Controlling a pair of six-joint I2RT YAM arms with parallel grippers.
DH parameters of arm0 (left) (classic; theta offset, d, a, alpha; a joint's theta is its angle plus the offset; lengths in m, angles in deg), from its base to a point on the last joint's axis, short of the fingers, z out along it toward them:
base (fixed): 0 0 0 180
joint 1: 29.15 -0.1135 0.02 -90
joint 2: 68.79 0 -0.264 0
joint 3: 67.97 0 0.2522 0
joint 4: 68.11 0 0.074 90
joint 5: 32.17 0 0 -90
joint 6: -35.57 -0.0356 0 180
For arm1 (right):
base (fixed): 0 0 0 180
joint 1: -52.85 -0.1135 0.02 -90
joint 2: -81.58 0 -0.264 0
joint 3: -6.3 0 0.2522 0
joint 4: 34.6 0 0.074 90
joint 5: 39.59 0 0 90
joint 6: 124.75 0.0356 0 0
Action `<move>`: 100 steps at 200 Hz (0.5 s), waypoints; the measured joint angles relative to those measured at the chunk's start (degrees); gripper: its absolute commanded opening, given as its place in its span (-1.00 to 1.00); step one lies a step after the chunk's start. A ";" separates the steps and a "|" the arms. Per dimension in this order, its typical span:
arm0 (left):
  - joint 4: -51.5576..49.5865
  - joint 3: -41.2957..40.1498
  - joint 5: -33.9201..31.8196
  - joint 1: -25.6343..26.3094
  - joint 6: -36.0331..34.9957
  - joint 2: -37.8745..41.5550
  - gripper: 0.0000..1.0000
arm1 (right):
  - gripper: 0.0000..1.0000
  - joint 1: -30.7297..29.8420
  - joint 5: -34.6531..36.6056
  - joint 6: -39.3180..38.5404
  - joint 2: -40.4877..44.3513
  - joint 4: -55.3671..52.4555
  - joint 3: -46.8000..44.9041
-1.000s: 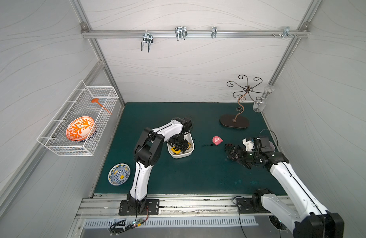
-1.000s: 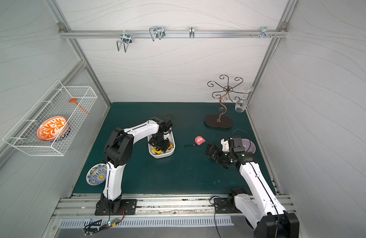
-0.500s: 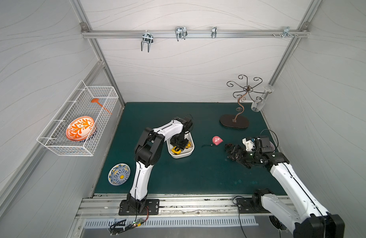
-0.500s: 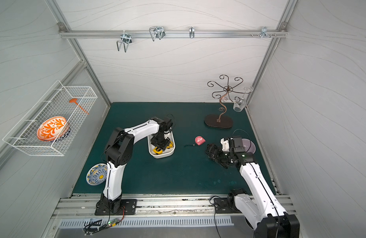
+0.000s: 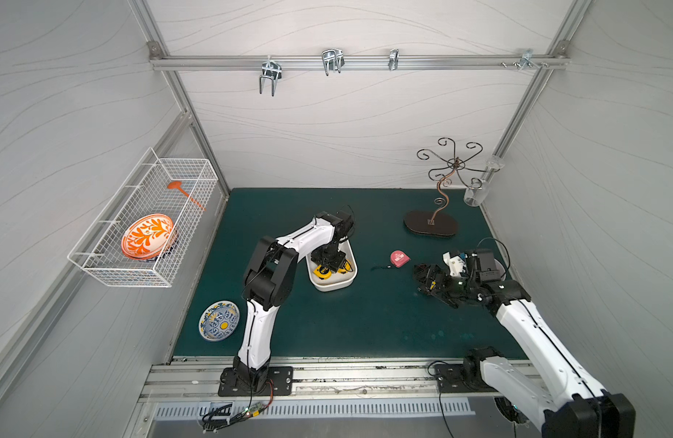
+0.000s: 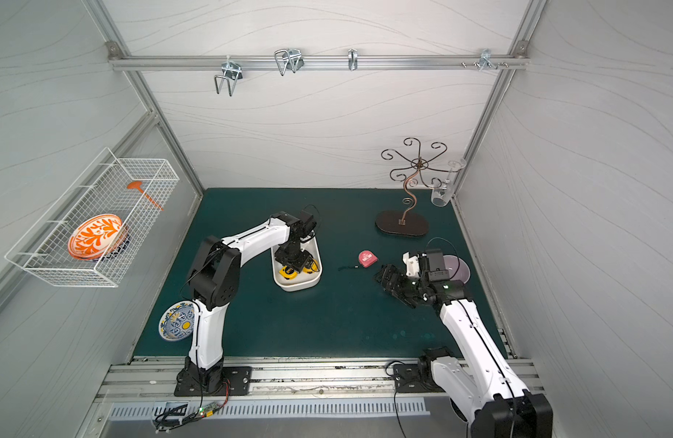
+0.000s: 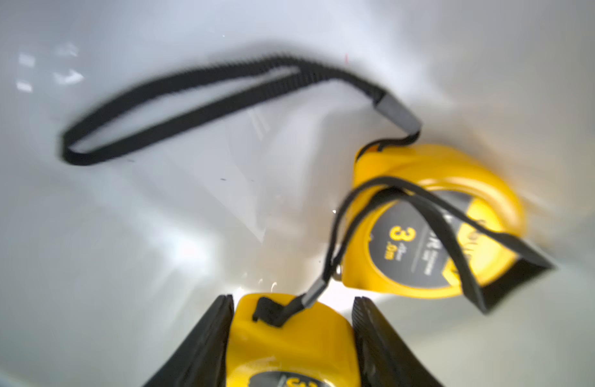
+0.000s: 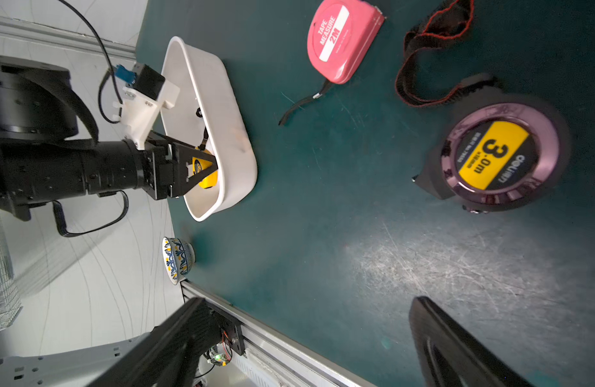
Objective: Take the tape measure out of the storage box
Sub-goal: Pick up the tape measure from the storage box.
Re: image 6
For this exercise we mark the clear glass cup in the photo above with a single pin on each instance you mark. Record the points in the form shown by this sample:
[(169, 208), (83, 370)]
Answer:
[(442, 187)]

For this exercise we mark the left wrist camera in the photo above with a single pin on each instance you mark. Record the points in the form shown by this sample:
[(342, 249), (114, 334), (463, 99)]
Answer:
[(307, 224)]

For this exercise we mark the orange patterned plate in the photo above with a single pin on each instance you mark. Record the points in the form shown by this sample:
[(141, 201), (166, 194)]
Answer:
[(100, 236)]

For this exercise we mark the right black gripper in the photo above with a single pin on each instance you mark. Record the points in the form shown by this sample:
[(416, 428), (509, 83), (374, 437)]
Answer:
[(400, 285)]

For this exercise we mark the black yellow tape measure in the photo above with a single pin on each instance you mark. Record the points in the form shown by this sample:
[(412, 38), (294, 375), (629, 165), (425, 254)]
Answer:
[(311, 268)]

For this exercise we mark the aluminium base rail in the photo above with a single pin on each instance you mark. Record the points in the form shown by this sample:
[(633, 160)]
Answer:
[(154, 378)]

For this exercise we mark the white storage box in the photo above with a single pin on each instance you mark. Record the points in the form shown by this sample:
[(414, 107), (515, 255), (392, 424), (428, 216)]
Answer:
[(302, 281)]

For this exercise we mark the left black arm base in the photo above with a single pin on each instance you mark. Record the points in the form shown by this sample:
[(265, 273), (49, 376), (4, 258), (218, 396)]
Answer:
[(193, 381)]

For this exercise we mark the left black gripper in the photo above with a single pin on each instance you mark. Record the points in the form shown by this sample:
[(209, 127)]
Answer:
[(294, 259)]

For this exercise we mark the double prong metal hook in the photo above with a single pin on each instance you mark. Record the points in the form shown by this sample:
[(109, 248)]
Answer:
[(231, 72)]

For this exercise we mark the brown metal jewelry stand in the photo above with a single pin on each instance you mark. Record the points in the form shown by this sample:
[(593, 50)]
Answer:
[(407, 223)]

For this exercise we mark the white wire basket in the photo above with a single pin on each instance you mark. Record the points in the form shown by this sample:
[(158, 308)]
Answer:
[(100, 189)]

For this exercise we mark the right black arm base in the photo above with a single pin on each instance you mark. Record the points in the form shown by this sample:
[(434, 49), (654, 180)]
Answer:
[(413, 377)]

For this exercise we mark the pink tape measure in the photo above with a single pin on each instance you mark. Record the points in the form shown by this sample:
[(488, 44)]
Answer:
[(367, 258)]

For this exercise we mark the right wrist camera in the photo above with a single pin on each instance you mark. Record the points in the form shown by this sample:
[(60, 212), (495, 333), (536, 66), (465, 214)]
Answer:
[(428, 265)]

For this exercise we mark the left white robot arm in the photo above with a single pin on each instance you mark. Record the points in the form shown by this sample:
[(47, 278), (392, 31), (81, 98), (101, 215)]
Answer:
[(214, 278)]

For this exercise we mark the white vent grille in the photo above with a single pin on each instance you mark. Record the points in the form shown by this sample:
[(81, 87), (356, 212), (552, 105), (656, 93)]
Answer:
[(278, 409)]

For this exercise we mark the small metal hook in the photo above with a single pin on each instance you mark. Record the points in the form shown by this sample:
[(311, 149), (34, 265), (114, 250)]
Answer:
[(352, 59)]

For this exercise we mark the curved metal hook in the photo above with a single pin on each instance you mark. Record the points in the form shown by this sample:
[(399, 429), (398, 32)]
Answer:
[(288, 60)]

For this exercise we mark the metal bracket hook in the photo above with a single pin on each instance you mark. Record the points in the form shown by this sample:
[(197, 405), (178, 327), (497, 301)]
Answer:
[(485, 62)]

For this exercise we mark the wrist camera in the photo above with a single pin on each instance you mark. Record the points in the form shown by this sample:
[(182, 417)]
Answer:
[(428, 265), (307, 224)]

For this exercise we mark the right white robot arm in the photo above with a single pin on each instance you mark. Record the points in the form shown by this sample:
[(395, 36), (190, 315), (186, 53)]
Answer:
[(489, 396)]

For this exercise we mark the aluminium cross rail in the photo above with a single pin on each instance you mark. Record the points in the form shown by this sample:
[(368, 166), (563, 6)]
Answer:
[(312, 62)]

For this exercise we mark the lilac bowl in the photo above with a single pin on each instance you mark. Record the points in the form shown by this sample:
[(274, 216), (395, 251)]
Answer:
[(457, 268)]

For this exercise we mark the blue yellow patterned plate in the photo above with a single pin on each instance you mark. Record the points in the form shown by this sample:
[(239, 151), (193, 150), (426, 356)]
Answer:
[(177, 322)]

